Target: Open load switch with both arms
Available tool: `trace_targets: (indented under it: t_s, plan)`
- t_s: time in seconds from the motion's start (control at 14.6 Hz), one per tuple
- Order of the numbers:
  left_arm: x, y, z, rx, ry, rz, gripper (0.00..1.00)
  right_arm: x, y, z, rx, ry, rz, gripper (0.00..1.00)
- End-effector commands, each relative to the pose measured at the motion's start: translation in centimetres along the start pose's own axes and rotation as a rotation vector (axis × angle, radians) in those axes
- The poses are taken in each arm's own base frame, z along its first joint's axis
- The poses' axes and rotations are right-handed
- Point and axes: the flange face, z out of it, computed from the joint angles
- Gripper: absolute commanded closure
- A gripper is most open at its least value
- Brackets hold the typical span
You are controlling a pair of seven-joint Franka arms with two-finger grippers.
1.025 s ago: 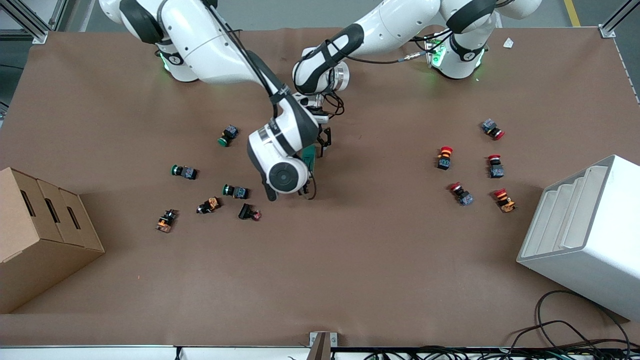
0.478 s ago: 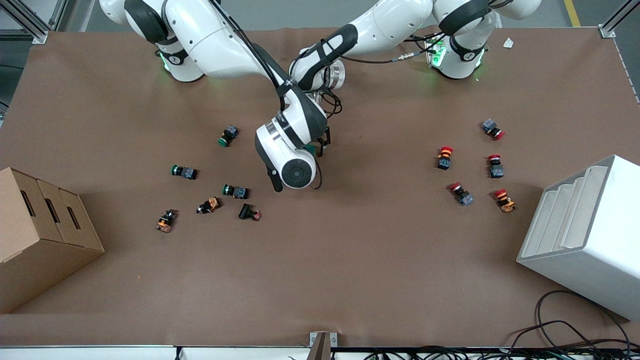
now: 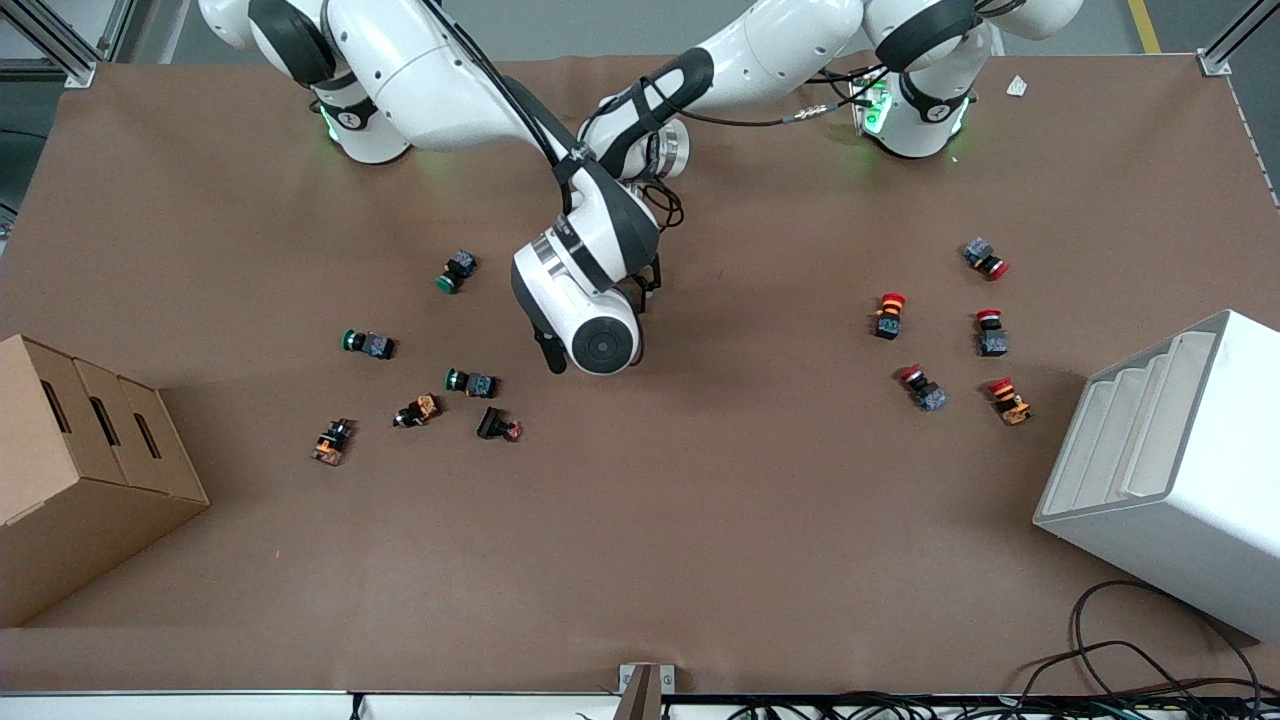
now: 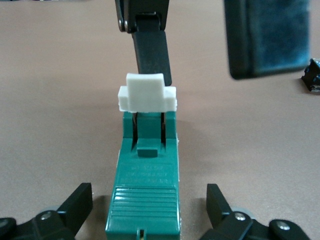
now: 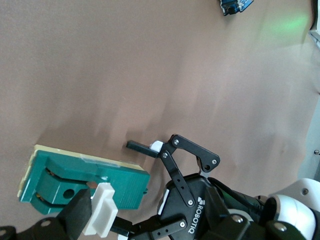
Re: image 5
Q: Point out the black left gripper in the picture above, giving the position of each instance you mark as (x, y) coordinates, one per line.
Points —
(180, 212)

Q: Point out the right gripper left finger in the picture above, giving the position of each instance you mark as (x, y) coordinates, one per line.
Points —
(75, 215)

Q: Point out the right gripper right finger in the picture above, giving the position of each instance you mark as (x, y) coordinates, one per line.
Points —
(220, 207)

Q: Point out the green plastic fixture block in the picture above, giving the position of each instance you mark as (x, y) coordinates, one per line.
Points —
(125, 185)

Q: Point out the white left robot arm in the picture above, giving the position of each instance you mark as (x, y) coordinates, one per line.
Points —
(300, 197)

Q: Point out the brown table mat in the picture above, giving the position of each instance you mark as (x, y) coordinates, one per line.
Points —
(125, 75)

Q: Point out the blue circuit board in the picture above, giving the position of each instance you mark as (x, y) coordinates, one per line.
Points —
(235, 6)

